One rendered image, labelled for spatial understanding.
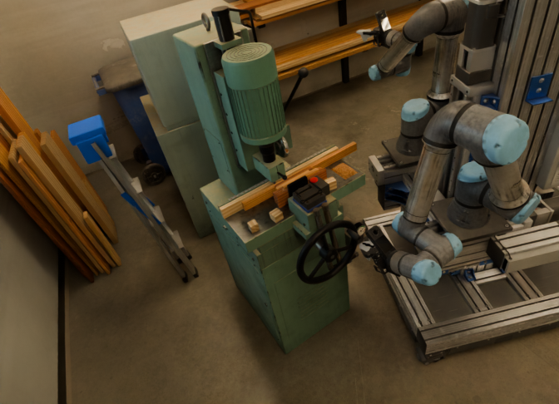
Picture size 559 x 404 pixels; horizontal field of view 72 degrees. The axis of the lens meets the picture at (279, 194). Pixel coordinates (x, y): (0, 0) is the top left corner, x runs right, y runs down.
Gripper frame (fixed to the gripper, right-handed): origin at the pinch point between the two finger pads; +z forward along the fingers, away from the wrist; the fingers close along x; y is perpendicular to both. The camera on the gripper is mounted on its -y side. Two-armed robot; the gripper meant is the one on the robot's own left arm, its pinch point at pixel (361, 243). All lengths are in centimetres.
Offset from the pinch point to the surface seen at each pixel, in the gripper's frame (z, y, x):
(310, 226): 9.1, -13.2, -11.8
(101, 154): 81, -73, -65
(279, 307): 40, 24, -33
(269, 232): 17.5, -17.3, -25.2
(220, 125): 33, -61, -19
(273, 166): 19.9, -38.2, -10.9
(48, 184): 132, -74, -101
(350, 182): 19.1, -15.9, 15.9
